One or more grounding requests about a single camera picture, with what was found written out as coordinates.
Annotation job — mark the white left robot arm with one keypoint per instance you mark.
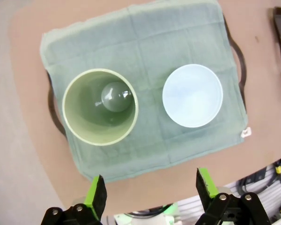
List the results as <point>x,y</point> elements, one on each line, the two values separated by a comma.
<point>145,220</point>

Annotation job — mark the plain light blue bowl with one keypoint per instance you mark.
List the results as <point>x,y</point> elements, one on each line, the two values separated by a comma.
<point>192,96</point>

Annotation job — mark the tall light green cup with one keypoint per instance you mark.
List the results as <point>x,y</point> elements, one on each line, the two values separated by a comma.
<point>89,122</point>

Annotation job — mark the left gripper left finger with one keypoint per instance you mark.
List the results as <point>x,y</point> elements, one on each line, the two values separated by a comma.
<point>96,199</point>

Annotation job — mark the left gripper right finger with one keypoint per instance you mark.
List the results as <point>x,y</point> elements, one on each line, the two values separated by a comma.
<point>207,187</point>

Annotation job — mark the teal cloth mat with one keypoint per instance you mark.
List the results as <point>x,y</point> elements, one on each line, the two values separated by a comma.
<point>154,47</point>

